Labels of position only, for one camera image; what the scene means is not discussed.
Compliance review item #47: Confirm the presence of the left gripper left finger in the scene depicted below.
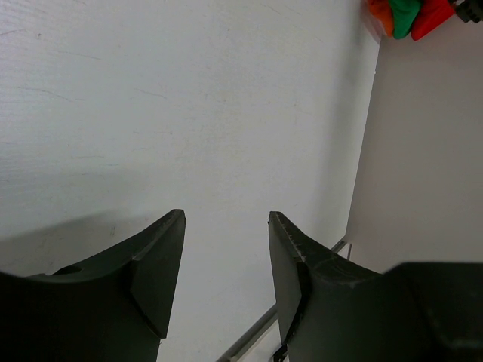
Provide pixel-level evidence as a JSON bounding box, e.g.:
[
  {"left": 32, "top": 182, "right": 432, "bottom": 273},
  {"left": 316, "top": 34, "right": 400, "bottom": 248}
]
[{"left": 1, "top": 209, "right": 186, "bottom": 361}]

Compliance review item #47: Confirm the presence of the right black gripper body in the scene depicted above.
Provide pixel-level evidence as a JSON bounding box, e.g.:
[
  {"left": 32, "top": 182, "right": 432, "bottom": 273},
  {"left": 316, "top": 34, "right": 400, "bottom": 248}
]
[{"left": 454, "top": 0, "right": 483, "bottom": 23}]

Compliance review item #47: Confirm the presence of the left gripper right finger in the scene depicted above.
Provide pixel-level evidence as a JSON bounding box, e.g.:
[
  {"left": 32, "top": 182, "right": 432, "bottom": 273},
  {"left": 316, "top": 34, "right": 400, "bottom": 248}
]
[{"left": 269, "top": 211, "right": 482, "bottom": 361}]

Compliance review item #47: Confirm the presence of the red t-shirt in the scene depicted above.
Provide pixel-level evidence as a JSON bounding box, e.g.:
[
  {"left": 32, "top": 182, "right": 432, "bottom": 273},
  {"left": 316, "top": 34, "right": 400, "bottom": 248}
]
[{"left": 411, "top": 0, "right": 455, "bottom": 41}]

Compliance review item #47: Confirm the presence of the folded green t-shirt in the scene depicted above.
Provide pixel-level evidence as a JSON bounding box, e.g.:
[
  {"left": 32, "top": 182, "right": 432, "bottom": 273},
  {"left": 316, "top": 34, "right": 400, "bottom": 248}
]
[{"left": 389, "top": 0, "right": 422, "bottom": 40}]

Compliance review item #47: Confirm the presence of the folded orange t-shirt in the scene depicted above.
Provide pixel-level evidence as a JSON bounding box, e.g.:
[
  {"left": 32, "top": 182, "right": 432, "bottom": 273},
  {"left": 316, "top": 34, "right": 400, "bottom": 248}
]
[{"left": 368, "top": 0, "right": 395, "bottom": 37}]

